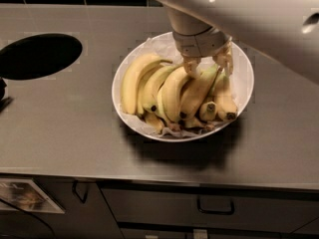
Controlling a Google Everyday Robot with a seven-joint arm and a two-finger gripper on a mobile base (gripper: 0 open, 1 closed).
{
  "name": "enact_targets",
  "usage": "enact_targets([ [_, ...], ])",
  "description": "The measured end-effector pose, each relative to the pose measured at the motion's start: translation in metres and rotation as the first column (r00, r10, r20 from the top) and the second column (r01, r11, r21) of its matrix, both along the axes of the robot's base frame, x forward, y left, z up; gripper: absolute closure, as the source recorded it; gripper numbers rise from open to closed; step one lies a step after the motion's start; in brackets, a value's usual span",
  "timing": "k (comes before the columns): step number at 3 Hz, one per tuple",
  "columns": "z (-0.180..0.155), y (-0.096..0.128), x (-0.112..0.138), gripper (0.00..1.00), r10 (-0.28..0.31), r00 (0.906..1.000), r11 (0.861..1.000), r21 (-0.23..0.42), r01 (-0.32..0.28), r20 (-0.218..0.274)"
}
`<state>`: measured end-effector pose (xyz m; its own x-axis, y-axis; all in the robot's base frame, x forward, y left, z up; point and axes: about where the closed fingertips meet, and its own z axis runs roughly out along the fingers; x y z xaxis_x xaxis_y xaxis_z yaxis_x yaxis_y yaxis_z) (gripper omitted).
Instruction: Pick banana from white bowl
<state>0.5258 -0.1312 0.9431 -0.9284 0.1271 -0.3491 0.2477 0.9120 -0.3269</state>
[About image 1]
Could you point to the bottom right hidden banana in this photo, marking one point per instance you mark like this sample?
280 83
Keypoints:
196 123

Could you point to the long-stemmed yellow banana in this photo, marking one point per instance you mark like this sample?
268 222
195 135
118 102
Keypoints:
195 92

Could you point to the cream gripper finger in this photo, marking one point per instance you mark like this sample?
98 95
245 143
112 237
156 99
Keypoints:
190 65
224 58

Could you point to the white oval bowl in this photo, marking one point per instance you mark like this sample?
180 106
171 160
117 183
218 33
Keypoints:
133 55

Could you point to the black drawer handle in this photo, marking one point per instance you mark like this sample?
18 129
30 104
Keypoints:
214 205

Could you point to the short yellow banana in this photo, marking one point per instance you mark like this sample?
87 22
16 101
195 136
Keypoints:
208 109

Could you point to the round black counter hole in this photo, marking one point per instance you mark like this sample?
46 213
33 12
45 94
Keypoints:
38 56

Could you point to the grey cabinet door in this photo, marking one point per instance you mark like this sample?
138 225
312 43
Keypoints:
92 220

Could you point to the black cabinet door handle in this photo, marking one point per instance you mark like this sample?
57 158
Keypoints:
80 190

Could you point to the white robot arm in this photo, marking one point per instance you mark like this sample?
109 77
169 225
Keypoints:
283 30

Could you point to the grey drawer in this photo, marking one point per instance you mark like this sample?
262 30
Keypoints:
205 234
174 208

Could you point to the grey drawer front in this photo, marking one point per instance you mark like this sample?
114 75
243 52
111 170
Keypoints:
174 208

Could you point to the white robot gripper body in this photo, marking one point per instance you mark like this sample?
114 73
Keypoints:
201 45

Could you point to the rightmost yellow banana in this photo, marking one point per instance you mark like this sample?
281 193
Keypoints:
226 106

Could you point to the leftmost yellow banana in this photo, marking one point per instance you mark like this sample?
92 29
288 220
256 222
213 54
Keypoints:
132 77

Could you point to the large middle yellow banana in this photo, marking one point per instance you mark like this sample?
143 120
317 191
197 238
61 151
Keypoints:
171 90

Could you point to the printed label on cabinet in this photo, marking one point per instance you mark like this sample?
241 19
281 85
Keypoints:
27 195

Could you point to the white paper liner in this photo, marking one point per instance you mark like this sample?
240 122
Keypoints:
162 47

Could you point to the dark object at left edge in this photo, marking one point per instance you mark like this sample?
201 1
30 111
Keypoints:
4 101

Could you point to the lower grey drawer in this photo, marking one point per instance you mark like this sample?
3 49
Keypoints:
205 234

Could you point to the hidden banana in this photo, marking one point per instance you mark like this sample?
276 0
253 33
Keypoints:
155 122
196 123

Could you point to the bottom left hidden banana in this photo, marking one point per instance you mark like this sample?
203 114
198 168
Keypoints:
155 122

